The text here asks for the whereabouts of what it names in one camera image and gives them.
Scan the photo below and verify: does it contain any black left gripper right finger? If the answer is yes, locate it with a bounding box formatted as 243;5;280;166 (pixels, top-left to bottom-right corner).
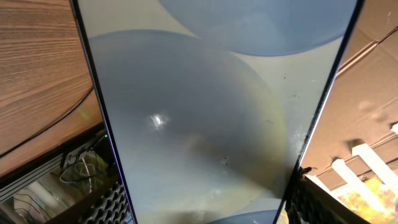
285;167;369;224

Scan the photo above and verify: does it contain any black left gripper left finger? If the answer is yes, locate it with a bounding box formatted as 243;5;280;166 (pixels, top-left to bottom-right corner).
46;182;130;224

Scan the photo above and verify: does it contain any blue Galaxy smartphone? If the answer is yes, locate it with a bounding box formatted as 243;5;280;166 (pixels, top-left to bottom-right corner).
71;0;363;224

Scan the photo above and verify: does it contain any brown cardboard box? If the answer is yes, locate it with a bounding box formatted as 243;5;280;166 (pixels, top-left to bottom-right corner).
302;0;397;190

